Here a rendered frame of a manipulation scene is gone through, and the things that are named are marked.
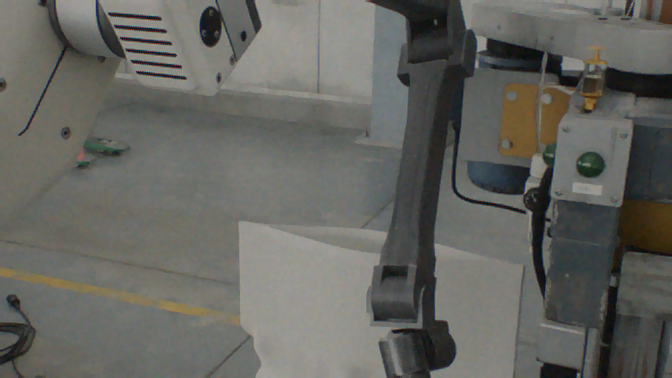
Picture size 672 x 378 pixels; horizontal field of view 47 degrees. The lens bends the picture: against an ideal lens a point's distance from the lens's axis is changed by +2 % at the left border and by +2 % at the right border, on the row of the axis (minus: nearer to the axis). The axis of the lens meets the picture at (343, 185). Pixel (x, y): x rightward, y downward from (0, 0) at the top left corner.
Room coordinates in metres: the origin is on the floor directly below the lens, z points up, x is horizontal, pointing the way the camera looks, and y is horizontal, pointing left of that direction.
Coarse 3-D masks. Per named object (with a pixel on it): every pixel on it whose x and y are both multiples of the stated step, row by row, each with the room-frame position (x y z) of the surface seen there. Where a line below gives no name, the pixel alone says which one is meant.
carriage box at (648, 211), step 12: (624, 204) 1.11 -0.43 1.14; (636, 204) 1.11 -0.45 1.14; (648, 204) 1.10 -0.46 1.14; (660, 204) 1.09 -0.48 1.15; (624, 216) 1.11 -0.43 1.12; (636, 216) 1.10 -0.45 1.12; (648, 216) 1.10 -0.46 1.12; (660, 216) 1.09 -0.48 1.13; (624, 228) 1.11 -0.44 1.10; (636, 228) 1.10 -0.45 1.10; (648, 228) 1.10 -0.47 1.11; (660, 228) 1.09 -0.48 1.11; (624, 240) 1.11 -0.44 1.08; (636, 240) 1.10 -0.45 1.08; (648, 240) 1.10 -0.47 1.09; (660, 240) 1.09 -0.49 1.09; (612, 264) 1.11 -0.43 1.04
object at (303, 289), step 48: (240, 240) 1.23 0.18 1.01; (288, 240) 1.18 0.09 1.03; (336, 240) 1.21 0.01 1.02; (384, 240) 1.20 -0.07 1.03; (240, 288) 1.23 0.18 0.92; (288, 288) 1.18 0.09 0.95; (336, 288) 1.12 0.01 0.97; (480, 288) 1.09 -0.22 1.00; (288, 336) 1.18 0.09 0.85; (336, 336) 1.12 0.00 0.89; (384, 336) 1.10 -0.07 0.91; (480, 336) 1.09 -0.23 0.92
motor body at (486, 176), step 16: (480, 64) 1.41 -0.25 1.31; (496, 64) 1.31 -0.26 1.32; (512, 64) 1.30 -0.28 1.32; (528, 64) 1.29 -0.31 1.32; (560, 64) 1.33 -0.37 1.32; (560, 80) 1.34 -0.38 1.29; (480, 176) 1.32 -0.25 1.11; (496, 176) 1.30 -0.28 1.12; (512, 176) 1.29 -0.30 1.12; (528, 176) 1.30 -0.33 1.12; (496, 192) 1.31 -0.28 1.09; (512, 192) 1.30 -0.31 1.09
